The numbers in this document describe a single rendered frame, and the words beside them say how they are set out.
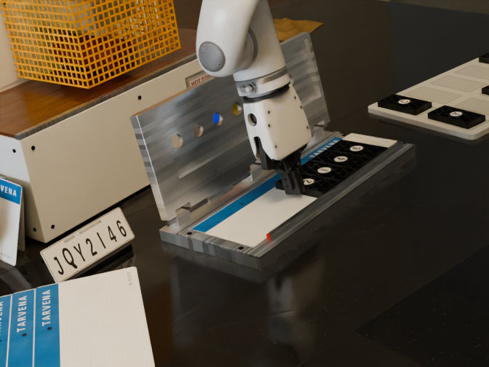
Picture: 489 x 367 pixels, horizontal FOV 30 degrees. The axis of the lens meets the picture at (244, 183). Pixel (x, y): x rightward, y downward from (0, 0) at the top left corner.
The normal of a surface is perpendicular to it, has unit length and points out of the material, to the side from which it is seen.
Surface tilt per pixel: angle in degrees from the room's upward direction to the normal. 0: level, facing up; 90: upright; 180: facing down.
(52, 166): 90
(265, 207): 0
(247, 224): 0
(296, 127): 76
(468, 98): 0
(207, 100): 81
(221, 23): 85
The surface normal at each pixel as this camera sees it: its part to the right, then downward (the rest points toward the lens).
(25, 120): -0.14, -0.90
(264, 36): 0.76, -0.03
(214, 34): -0.44, 0.40
